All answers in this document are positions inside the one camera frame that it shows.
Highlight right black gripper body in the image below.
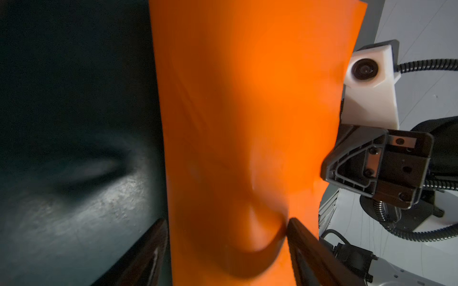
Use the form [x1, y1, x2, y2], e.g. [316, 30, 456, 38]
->
[320, 125, 434, 209]

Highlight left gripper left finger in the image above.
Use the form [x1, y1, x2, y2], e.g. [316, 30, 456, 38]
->
[93, 219, 168, 286]

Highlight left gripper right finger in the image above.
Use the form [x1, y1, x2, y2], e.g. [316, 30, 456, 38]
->
[286, 218, 364, 286]

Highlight orange wrapping paper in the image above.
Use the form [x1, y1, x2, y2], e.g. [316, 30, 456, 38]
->
[149, 1, 367, 286]

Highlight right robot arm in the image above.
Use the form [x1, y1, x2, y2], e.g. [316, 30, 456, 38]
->
[330, 117, 458, 286]

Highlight green table mat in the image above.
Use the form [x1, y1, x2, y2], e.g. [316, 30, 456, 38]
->
[1, 1, 167, 286]

